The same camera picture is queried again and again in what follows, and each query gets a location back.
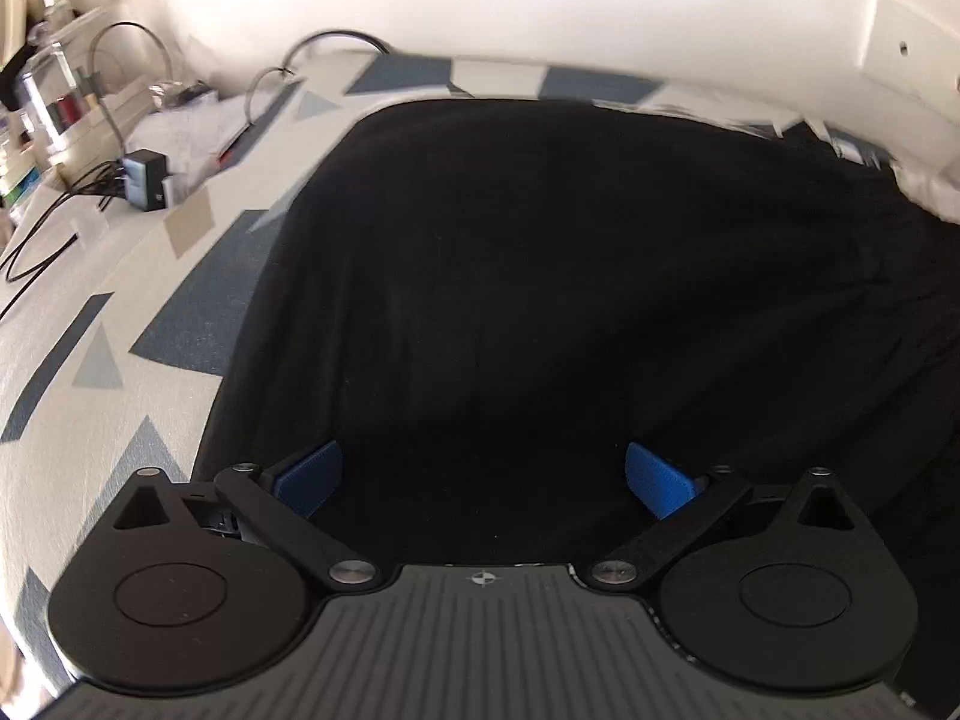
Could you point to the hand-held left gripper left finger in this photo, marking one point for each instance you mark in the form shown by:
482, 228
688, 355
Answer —
311, 476

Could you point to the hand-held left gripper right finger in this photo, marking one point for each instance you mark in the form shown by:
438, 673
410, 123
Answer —
656, 480

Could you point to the black shorts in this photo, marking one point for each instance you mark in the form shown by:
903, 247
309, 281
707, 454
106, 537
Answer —
525, 277

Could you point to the geometric patterned bed sheet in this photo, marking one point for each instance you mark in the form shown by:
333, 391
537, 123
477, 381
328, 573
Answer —
112, 315

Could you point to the black grey charger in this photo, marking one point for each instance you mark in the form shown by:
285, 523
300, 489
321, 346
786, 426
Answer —
146, 180

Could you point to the crumpled white paper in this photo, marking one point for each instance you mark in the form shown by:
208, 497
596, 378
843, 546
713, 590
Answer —
187, 124

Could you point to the white cloth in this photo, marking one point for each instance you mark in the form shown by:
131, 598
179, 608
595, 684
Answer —
934, 191

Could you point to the clear cosmetic organizer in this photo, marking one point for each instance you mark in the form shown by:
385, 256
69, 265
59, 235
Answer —
52, 90

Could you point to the clear glass perfume bottle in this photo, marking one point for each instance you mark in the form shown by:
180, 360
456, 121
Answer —
56, 7

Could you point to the white wall panel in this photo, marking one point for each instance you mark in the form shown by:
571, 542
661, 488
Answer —
907, 82

